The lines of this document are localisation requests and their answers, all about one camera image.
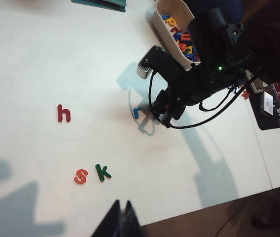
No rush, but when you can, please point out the beige power strip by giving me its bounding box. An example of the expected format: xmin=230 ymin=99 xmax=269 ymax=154
xmin=244 ymin=70 xmax=264 ymax=94

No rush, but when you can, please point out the red letter h magnet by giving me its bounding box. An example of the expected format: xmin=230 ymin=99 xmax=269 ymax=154
xmin=57 ymin=104 xmax=71 ymax=123

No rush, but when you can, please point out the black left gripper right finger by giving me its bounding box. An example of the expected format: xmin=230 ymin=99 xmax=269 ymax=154
xmin=120 ymin=201 xmax=142 ymax=237

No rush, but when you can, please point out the white oval paper tray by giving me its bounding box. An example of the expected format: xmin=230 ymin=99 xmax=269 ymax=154
xmin=145 ymin=0 xmax=201 ymax=72

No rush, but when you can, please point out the teal flat board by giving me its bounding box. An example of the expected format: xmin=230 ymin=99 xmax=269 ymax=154
xmin=70 ymin=0 xmax=127 ymax=13

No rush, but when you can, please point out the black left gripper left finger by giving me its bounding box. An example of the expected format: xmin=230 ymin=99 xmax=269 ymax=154
xmin=90 ymin=200 xmax=121 ymax=237

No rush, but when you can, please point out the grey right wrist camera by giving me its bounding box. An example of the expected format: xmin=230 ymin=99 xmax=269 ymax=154
xmin=137 ymin=45 xmax=167 ymax=79

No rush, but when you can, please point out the black mat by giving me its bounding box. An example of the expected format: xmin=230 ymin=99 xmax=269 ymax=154
xmin=249 ymin=81 xmax=280 ymax=131

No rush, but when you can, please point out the green letter k magnet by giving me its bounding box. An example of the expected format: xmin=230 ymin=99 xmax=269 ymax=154
xmin=95 ymin=163 xmax=112 ymax=183

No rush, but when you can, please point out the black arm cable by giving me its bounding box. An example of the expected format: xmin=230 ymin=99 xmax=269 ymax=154
xmin=148 ymin=71 xmax=256 ymax=129

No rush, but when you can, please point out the blue foam clog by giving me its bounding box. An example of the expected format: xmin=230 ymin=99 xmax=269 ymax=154
xmin=184 ymin=0 xmax=245 ymax=18

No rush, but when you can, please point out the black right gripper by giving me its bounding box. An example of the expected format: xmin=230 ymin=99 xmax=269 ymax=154
xmin=154 ymin=70 xmax=216 ymax=129

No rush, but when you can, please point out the orange letter s magnet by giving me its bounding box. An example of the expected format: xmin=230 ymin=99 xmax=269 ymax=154
xmin=73 ymin=168 xmax=89 ymax=185

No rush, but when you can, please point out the small grey white box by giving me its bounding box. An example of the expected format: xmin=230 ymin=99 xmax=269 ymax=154
xmin=260 ymin=91 xmax=277 ymax=116

